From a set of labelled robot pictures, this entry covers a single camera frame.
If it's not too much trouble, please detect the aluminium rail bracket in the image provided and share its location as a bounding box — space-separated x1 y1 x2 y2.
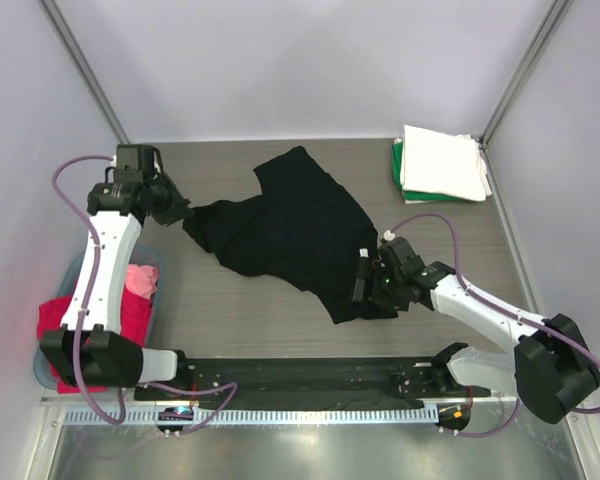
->
467 386 517 402

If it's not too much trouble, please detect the black t-shirt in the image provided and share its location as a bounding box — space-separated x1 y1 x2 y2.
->
182 146 397 324

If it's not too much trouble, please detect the right aluminium frame post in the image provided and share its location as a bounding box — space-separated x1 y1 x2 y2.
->
479 0 574 150

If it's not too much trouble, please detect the left aluminium frame post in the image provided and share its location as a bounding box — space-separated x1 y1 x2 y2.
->
36 0 131 144

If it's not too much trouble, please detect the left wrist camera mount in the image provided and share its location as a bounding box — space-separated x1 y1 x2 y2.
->
111 146 164 175

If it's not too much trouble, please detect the red t-shirt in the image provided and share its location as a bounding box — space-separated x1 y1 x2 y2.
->
34 288 153 395

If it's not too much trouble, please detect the pink t-shirt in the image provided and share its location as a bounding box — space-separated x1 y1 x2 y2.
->
125 264 159 300

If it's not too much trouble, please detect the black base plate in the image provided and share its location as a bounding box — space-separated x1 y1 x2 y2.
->
132 355 481 402

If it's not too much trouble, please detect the aluminium frame post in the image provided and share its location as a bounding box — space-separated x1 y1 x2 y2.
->
36 0 131 144
479 0 574 150

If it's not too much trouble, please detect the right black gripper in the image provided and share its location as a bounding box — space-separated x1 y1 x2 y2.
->
348 255 409 311

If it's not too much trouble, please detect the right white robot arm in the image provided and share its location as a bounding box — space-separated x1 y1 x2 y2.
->
352 237 600 424

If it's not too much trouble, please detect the slotted cable duct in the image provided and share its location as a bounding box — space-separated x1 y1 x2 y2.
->
62 405 440 427

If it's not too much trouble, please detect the folded green t-shirt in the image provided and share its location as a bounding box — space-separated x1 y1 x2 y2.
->
391 138 462 204

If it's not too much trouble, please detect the blue plastic basket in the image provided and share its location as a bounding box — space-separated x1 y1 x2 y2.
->
33 247 165 394

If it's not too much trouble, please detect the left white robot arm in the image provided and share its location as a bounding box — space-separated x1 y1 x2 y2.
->
40 144 193 399

